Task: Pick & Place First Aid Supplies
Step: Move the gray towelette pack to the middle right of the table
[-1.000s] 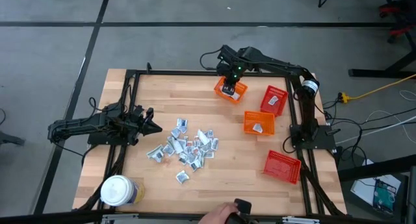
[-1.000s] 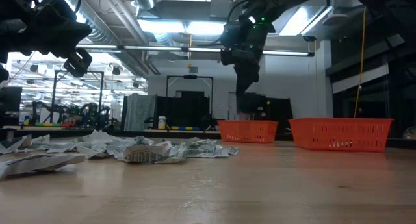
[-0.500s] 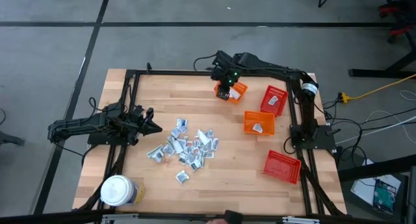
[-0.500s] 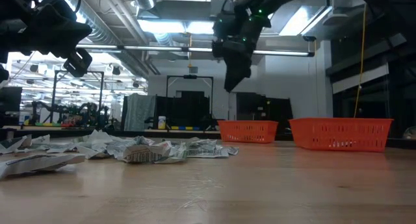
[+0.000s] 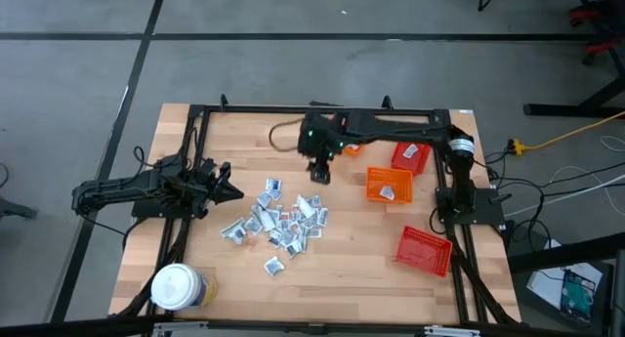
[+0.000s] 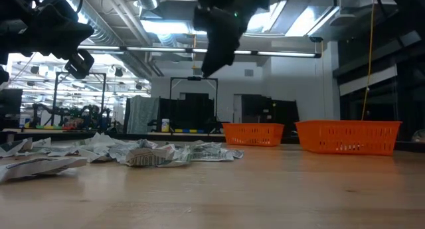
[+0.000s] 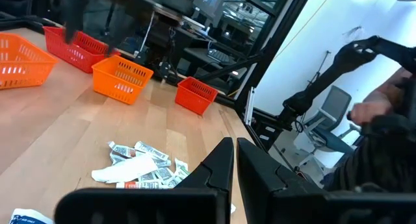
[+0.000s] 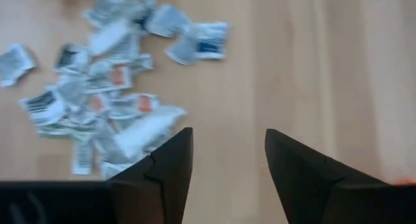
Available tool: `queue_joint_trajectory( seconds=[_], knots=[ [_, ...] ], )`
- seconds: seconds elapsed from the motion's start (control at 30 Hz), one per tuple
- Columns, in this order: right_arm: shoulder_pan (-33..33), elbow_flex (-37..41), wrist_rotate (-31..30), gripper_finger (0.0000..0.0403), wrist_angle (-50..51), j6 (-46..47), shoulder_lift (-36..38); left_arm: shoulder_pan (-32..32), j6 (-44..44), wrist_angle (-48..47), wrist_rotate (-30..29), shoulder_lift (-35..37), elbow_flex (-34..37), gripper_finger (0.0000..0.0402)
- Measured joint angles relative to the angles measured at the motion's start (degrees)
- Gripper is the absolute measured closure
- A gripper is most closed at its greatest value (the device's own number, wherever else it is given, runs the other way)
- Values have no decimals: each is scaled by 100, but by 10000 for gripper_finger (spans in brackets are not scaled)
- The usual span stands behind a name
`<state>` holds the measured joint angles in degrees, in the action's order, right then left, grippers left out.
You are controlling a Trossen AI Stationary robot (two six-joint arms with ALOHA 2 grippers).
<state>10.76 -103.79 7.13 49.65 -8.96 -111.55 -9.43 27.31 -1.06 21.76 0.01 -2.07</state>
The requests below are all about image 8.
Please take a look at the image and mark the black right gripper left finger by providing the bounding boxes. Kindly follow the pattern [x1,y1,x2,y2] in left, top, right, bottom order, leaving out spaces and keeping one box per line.
[0,127,194,224]

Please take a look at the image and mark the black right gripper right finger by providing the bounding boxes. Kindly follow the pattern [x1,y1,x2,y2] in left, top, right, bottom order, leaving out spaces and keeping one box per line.
[265,129,416,224]

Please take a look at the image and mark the white packet with green print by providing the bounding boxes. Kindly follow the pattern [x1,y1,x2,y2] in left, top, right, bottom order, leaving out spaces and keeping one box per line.
[34,118,99,143]

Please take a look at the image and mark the blank white paper packet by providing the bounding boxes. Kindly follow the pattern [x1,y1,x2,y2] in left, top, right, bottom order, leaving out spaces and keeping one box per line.
[112,105,189,160]
[86,18,131,56]

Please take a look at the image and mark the white packet with blue print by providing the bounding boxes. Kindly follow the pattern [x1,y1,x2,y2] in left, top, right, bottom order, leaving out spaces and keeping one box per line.
[163,20,232,66]

